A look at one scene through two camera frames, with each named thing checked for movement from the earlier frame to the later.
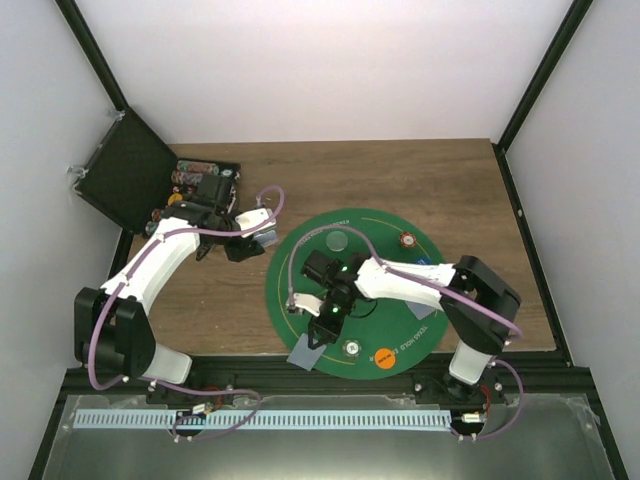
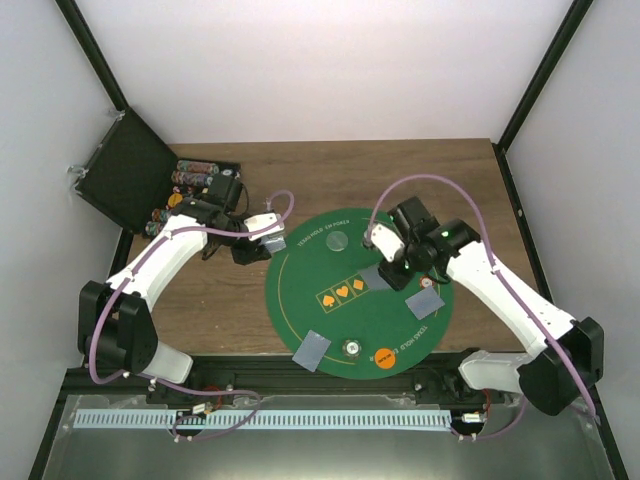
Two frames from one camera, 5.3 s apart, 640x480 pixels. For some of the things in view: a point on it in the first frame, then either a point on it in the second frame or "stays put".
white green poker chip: (351, 347) stays put
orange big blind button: (385, 358) stays put
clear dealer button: (337, 240) stays put
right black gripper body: (336, 322) to (401, 279)
